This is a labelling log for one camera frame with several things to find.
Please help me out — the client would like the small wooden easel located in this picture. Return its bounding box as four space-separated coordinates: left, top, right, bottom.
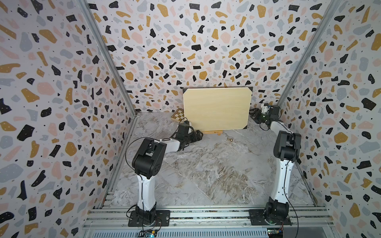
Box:
202 131 223 135

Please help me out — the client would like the light wooden board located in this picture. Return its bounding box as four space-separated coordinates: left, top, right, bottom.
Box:
183 87 253 131

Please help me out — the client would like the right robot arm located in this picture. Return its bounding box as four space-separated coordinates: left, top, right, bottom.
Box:
249 103 301 225

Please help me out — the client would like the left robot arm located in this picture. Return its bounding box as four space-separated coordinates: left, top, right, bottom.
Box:
127 118 203 232

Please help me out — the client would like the wooden chessboard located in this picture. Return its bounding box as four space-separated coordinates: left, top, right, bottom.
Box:
170 108 185 123

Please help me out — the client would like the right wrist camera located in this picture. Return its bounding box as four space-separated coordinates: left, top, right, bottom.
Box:
261 103 271 115

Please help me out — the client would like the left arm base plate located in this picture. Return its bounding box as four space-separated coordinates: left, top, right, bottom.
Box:
128 210 171 228

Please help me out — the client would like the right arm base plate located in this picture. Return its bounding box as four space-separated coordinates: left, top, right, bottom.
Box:
249 209 292 226

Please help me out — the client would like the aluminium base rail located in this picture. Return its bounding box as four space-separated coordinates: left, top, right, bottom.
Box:
81 205 339 238

